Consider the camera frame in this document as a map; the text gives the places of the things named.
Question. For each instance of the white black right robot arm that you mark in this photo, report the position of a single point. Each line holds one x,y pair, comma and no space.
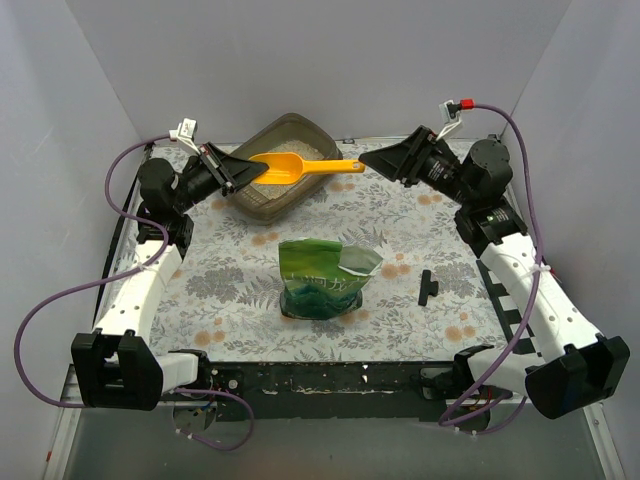
575,365

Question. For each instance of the orange plastic scoop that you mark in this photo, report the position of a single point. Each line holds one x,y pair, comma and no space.
287,168

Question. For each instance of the floral patterned table mat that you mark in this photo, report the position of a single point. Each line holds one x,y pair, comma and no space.
224,299

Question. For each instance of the green litter bag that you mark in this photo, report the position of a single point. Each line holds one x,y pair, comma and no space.
324,279

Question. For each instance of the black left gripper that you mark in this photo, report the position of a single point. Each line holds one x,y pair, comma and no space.
219,167

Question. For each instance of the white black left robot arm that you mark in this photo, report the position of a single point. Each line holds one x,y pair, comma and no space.
114,365

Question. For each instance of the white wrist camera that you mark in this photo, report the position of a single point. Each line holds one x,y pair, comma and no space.
450,111
184,136

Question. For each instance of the small black plastic clip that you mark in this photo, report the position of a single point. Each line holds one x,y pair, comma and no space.
428,288

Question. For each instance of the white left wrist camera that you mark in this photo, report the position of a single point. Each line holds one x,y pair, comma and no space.
184,136

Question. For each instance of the black white checkerboard plate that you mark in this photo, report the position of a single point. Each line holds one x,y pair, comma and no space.
508,314

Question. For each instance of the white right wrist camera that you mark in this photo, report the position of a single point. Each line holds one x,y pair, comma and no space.
450,111

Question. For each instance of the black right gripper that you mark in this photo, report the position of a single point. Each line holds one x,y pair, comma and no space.
415,156

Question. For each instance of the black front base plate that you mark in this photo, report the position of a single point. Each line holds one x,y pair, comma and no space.
344,390

